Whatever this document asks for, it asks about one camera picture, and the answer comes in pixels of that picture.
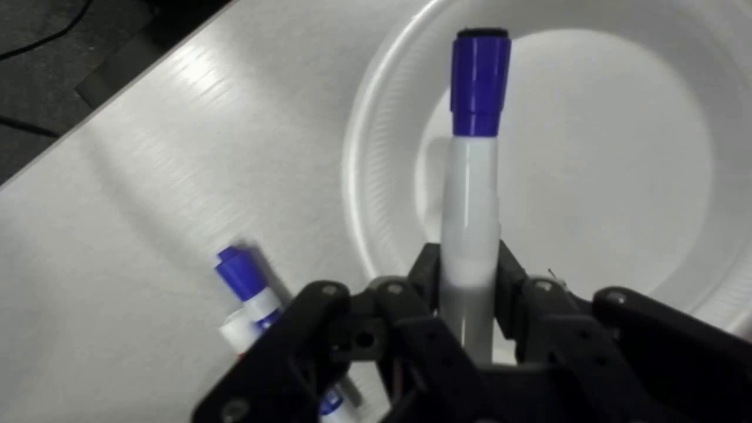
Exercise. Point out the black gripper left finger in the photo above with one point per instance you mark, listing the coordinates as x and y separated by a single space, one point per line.
292 370

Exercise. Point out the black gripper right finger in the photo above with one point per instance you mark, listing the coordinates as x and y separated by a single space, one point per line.
624 355

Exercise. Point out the blue capped labelled marker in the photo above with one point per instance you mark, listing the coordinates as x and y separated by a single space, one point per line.
259 308

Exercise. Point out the blue capped plain marker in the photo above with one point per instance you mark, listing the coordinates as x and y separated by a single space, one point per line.
479 61

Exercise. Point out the white round plate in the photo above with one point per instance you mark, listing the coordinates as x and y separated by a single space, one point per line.
625 147

